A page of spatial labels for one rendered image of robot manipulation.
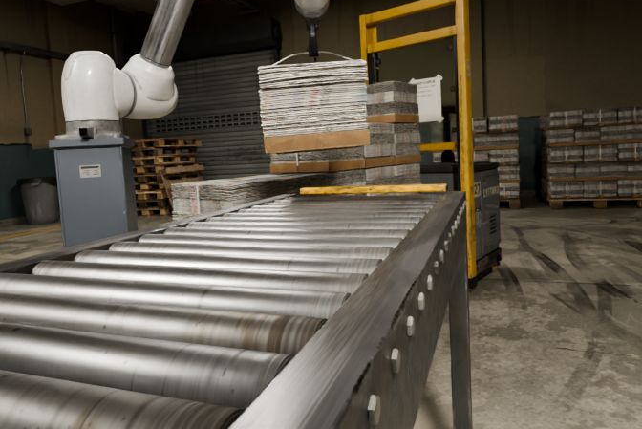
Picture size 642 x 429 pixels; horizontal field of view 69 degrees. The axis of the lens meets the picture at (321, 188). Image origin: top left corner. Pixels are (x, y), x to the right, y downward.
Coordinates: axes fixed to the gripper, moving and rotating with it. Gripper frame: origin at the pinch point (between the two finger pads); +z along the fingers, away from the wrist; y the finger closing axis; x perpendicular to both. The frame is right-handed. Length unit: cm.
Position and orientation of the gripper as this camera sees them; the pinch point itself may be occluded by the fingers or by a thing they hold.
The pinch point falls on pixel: (312, 30)
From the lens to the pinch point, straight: 148.2
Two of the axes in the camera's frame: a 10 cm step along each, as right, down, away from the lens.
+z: -0.1, 0.1, 10.0
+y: 0.3, 10.0, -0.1
